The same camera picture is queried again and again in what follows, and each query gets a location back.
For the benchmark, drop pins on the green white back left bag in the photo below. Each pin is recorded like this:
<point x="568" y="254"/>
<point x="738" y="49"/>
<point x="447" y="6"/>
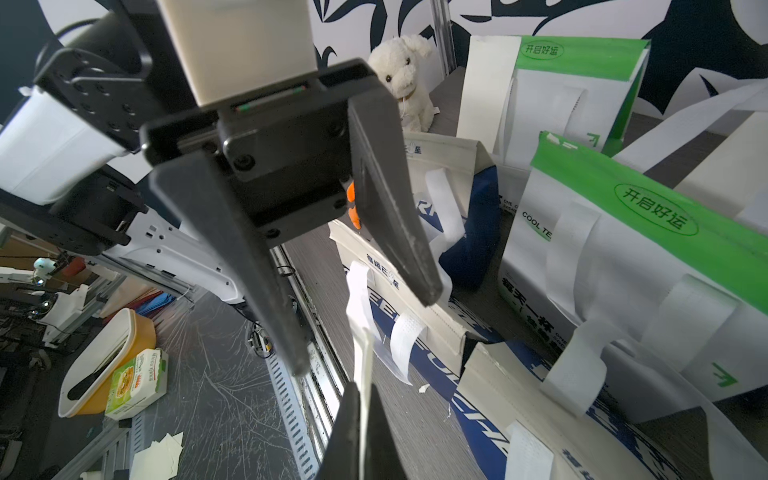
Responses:
<point x="580" y="88"/>

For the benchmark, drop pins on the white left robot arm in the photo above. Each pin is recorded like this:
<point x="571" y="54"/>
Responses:
<point x="67" y="183"/>

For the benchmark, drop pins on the white plush rabbit toy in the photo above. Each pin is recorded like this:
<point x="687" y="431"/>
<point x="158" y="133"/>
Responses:
<point x="396" y="63"/>

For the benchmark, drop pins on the yellow white floor bin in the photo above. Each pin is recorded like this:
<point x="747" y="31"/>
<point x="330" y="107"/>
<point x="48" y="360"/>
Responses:
<point x="85" y="388"/>

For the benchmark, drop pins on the green tissue box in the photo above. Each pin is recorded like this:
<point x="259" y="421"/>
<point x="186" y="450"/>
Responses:
<point x="137" y="384"/>

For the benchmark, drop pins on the blue white front right bag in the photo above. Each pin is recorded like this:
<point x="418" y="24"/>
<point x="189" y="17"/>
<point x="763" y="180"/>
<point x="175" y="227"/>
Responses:
<point x="515" y="431"/>

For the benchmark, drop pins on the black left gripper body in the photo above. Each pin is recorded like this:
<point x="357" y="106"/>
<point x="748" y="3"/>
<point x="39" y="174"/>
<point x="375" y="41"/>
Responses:
<point x="278" y="161"/>

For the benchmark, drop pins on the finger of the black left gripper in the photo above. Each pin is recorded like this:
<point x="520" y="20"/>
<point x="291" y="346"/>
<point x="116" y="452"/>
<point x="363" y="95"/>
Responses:
<point x="194" y="188"/>
<point x="383" y="194"/>

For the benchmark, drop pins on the orange plush monster toy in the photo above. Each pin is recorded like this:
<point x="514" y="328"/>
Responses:
<point x="353" y="207"/>

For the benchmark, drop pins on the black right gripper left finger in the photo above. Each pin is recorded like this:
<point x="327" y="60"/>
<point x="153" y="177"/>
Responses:
<point x="341" y="459"/>

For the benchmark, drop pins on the white blue back right bag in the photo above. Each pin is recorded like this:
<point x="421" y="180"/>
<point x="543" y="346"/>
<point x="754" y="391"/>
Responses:
<point x="713" y="152"/>

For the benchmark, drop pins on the green white bag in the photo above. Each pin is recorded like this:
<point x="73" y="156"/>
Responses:
<point x="580" y="88"/>
<point x="649" y="297"/>

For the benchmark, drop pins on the blue white front left bag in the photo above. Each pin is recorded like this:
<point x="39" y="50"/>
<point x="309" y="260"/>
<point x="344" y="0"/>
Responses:
<point x="434" y="339"/>

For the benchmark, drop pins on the green white middle bag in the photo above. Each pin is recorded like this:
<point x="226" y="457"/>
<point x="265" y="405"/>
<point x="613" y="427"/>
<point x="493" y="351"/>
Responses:
<point x="649" y="297"/>

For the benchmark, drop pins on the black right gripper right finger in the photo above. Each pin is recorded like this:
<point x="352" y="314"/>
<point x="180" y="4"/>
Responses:
<point x="381" y="458"/>

